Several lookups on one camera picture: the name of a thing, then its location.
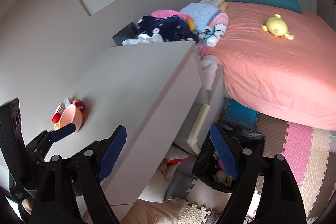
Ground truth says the black trash bag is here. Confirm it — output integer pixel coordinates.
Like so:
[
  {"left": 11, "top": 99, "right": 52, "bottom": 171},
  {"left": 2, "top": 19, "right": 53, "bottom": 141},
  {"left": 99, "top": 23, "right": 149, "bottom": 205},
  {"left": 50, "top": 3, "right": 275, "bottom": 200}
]
[{"left": 192, "top": 119, "right": 265, "bottom": 193}]

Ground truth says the pink plastic bowl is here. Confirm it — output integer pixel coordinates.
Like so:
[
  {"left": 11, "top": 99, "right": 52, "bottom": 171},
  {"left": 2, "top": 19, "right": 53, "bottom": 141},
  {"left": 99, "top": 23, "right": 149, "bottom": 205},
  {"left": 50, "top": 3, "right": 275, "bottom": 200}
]
[{"left": 59, "top": 104, "right": 83, "bottom": 131}]

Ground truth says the green red plush toy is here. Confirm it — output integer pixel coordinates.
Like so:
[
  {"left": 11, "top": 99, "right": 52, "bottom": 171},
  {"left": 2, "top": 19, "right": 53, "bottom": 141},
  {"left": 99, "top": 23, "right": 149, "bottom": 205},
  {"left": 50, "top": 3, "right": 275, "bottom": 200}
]
[{"left": 52, "top": 100, "right": 85, "bottom": 130}]

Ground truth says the pink foam mat tile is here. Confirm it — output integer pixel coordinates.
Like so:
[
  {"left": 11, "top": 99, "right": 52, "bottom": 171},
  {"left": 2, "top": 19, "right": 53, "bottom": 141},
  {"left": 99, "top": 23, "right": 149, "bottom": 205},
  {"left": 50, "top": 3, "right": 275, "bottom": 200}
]
[{"left": 282, "top": 122, "right": 313, "bottom": 188}]

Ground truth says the blue foam mat tile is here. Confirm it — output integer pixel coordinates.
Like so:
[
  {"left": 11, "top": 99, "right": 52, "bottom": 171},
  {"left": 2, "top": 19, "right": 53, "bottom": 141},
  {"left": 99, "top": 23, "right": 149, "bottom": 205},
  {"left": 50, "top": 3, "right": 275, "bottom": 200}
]
[{"left": 222, "top": 98, "right": 259, "bottom": 130}]

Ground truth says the navy patterned blanket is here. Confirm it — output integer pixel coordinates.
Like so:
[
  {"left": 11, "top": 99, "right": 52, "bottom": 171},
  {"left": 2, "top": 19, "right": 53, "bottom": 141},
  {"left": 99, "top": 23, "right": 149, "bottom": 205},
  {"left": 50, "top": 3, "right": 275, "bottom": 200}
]
[{"left": 137, "top": 15, "right": 199, "bottom": 43}]

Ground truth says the pink bed sheet mattress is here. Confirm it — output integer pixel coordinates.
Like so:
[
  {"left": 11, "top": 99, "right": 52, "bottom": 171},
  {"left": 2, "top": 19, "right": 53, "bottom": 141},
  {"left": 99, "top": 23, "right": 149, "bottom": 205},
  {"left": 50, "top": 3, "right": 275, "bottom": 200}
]
[{"left": 207, "top": 2, "right": 335, "bottom": 130}]

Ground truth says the white pink folded cloth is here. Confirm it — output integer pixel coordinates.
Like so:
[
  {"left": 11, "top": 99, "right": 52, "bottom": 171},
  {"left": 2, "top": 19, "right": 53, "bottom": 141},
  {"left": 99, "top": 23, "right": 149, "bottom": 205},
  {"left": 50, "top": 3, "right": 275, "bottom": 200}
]
[{"left": 203, "top": 12, "right": 230, "bottom": 47}]

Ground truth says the light blue folded blanket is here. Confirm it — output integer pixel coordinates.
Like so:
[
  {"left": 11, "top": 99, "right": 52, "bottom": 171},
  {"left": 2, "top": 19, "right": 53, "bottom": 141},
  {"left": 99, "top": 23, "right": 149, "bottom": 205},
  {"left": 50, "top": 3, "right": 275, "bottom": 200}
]
[{"left": 179, "top": 2, "right": 220, "bottom": 32}]

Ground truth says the yellow plush duck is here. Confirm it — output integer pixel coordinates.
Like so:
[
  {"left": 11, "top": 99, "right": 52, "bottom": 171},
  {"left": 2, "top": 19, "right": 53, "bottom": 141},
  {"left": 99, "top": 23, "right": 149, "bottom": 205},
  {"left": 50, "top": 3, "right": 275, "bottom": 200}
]
[{"left": 261, "top": 14, "right": 294, "bottom": 40}]

